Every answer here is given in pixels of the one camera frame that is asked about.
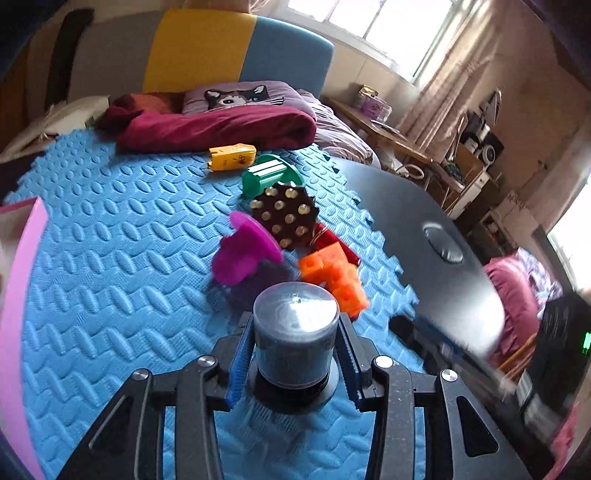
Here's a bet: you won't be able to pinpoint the purple mushroom-shaped plastic toy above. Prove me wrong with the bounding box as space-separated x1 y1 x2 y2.
211 211 283 285

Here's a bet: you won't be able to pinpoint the black rolled mat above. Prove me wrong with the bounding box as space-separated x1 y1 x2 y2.
46 9 95 109

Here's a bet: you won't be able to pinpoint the pink cushion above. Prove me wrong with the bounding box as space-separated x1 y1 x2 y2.
482 256 541 365

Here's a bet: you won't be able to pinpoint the wooden desk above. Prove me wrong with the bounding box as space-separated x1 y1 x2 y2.
323 95 465 195

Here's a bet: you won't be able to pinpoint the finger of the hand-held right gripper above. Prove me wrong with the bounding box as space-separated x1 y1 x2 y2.
390 318 513 400
413 316 502 370

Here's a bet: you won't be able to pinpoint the oval table grommet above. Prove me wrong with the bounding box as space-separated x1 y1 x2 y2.
422 223 464 264

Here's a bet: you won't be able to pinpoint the yellow plastic toy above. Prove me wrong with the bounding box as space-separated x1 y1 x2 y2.
206 144 257 173

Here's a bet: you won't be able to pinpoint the black stereo speakers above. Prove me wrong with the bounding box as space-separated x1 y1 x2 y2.
462 111 504 164

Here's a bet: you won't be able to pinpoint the cat print pillow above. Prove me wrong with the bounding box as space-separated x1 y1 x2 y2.
181 80 319 116

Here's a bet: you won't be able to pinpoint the purple tin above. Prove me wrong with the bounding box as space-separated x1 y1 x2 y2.
355 84 392 118

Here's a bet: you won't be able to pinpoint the dark brown scalloped disc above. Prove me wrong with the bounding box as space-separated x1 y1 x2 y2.
250 181 319 250

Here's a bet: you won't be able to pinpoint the orange building block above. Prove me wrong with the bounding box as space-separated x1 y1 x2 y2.
298 244 370 320

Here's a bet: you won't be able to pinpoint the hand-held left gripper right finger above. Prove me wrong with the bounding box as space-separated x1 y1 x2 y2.
335 314 532 480

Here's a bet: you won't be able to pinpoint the green plastic toy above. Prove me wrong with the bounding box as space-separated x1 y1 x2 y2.
241 154 304 199

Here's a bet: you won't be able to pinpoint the lilac bedsheet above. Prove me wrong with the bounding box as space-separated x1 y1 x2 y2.
295 90 382 169

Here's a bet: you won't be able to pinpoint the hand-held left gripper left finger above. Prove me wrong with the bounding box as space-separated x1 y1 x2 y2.
58 314 259 480

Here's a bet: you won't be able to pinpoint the grey cylindrical lidded container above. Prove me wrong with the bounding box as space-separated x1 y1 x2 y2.
253 281 341 407

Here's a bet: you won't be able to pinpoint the grey yellow blue headboard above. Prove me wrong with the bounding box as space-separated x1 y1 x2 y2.
69 8 335 107

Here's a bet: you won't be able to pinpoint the blue foam mat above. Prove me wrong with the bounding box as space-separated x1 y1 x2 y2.
2 129 426 480

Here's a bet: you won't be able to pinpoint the window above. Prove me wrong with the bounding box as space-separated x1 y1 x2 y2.
286 0 455 79

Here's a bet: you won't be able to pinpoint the red cylinder case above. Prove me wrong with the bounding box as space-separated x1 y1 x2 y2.
314 224 361 267

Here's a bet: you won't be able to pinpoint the maroon blanket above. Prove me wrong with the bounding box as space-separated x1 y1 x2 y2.
97 92 317 154

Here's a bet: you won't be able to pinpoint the pink cardboard tray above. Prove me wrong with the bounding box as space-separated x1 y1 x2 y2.
0 197 49 480

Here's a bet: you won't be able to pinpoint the pink curtain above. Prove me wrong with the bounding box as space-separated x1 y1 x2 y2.
397 0 522 153

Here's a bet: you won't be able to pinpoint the beige bag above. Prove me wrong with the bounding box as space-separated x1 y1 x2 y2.
0 95 110 160

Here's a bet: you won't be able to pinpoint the cardboard box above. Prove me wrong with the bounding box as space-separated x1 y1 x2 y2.
455 141 490 185

